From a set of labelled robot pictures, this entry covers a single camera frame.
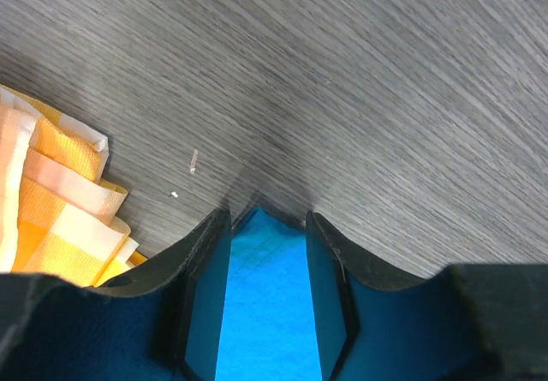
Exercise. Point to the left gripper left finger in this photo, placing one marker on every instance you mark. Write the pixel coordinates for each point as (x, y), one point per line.
(159, 321)

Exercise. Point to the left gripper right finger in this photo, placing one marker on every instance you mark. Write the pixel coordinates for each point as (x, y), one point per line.
(375, 321)

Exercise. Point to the blue t shirt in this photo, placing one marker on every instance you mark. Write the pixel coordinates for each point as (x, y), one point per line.
(268, 330)

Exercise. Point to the yellow checkered cloth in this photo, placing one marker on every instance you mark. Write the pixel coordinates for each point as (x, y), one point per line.
(58, 214)

